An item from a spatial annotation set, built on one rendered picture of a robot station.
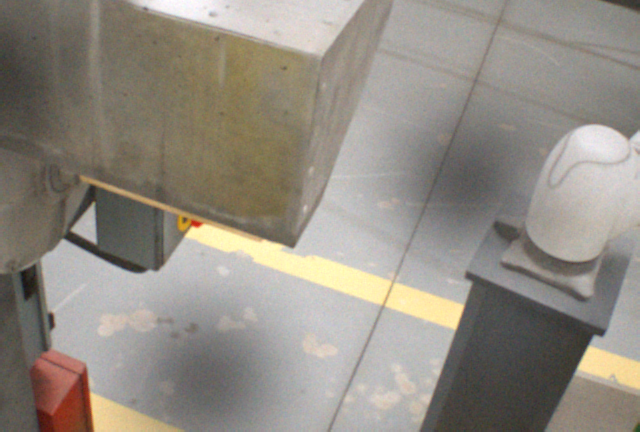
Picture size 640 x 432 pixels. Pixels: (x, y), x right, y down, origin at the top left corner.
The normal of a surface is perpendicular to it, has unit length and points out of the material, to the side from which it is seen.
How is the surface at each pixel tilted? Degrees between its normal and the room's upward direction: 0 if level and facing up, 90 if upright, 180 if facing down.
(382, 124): 0
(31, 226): 96
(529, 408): 90
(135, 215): 90
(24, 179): 88
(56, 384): 0
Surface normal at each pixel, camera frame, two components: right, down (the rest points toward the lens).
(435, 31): 0.12, -0.76
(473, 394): -0.46, 0.53
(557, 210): -0.68, 0.36
